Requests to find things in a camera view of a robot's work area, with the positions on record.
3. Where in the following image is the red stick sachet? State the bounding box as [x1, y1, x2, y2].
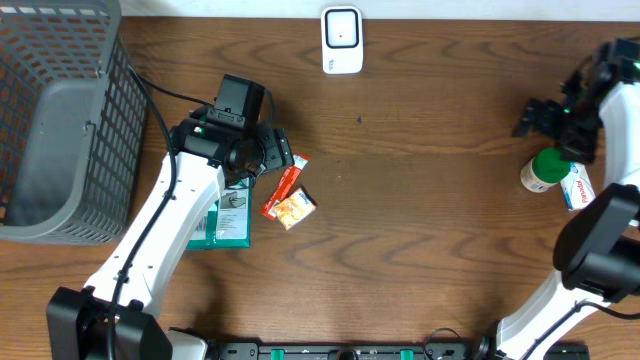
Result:
[260, 154, 310, 220]

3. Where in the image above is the green lid jar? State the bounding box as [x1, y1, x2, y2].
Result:
[520, 148, 570, 193]

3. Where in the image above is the white slim box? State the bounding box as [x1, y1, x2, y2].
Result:
[560, 162, 595, 212]

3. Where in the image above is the orange tissue pack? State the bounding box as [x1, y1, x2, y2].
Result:
[274, 188, 316, 230]

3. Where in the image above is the green white gloves package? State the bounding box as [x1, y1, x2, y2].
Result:
[186, 178, 252, 250]

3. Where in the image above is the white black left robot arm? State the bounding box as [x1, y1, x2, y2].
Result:
[46, 74, 293, 359]

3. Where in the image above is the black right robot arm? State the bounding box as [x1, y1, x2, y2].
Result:
[476, 37, 639, 359]

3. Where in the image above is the grey plastic mesh basket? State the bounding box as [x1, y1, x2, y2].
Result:
[1, 0, 148, 245]

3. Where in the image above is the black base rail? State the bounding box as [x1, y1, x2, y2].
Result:
[167, 327, 591, 360]

